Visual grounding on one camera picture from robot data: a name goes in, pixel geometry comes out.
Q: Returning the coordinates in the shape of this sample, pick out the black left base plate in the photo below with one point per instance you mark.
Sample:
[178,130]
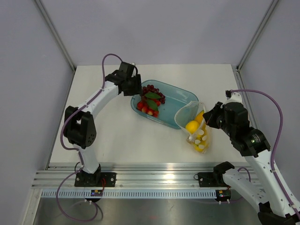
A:
[100,179]

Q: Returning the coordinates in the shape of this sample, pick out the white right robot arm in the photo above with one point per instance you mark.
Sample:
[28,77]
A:
[275,204]

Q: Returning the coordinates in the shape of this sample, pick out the red strawberries with leaves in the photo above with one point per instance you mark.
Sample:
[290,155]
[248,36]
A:
[150,103]

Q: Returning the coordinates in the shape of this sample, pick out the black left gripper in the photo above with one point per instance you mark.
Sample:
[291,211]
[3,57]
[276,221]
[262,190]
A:
[138,89]

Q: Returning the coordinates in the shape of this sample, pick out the left aluminium frame post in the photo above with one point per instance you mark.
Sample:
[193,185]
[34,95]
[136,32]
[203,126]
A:
[54,33]

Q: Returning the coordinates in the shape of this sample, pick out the teal plastic tray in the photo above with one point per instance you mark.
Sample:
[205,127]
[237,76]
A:
[175,99]

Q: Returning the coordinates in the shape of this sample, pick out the white slotted cable duct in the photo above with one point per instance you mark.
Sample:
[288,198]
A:
[132,194]

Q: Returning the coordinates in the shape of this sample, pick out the right aluminium frame post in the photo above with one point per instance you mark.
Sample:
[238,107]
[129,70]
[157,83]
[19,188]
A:
[258,32]

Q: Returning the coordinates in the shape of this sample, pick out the yellow lemon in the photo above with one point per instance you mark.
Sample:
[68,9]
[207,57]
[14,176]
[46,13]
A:
[192,126]

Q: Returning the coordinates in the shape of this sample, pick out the dark red grape bunch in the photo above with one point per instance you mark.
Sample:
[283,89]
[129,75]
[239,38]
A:
[154,90]

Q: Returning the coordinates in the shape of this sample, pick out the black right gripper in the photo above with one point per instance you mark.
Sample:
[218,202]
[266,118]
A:
[210,116]

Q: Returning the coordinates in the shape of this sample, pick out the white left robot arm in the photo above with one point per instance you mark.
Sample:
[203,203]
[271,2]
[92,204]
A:
[79,130]

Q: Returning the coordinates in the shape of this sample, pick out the aluminium mounting rail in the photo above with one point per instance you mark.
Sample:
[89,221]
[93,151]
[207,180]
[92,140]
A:
[129,176]

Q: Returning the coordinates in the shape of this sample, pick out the orange yellow mango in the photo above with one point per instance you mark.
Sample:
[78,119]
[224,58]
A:
[199,117]

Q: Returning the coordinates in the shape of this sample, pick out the yellow banana bunch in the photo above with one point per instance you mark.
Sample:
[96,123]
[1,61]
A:
[201,142]

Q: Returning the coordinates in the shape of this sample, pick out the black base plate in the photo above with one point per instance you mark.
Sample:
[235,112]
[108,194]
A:
[100,179]
[210,180]

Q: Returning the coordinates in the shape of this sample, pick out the clear dotted zip bag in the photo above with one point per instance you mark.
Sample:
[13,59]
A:
[188,113]

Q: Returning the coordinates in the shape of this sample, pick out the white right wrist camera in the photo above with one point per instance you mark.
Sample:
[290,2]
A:
[233,97]

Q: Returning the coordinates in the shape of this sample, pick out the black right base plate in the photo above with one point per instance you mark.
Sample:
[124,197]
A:
[210,180]

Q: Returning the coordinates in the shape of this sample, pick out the aluminium frame post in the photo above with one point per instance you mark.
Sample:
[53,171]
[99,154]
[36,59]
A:
[54,33]
[258,32]

